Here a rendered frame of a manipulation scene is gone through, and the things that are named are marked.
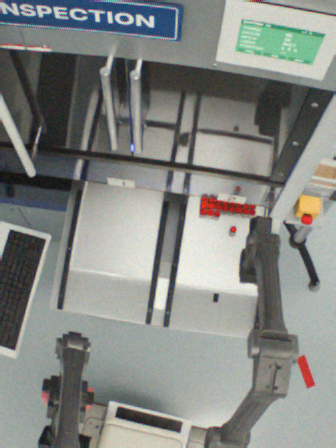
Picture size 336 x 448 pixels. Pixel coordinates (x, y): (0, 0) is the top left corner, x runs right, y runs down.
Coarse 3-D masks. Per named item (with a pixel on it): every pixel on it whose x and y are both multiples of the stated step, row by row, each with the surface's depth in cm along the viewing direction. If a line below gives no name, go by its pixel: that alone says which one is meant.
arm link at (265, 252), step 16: (256, 240) 164; (272, 240) 166; (256, 256) 162; (272, 256) 160; (272, 272) 155; (272, 288) 151; (272, 304) 146; (272, 320) 142; (256, 336) 138; (272, 336) 140; (288, 336) 140; (256, 352) 136
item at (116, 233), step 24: (96, 192) 216; (120, 192) 216; (144, 192) 216; (96, 216) 214; (120, 216) 214; (144, 216) 214; (96, 240) 212; (120, 240) 212; (144, 240) 212; (72, 264) 209; (96, 264) 210; (120, 264) 210; (144, 264) 210
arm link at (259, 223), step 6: (258, 216) 175; (252, 222) 177; (258, 222) 174; (264, 222) 175; (252, 228) 176; (258, 228) 173; (264, 228) 174; (252, 234) 167; (246, 240) 169; (252, 240) 166; (246, 246) 168; (252, 246) 167
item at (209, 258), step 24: (192, 216) 215; (240, 216) 215; (264, 216) 216; (192, 240) 213; (216, 240) 213; (240, 240) 213; (192, 264) 211; (216, 264) 211; (216, 288) 206; (240, 288) 209
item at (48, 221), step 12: (0, 204) 245; (12, 204) 244; (0, 216) 263; (12, 216) 260; (24, 216) 259; (36, 216) 255; (48, 216) 252; (60, 216) 250; (36, 228) 274; (48, 228) 270; (60, 228) 268
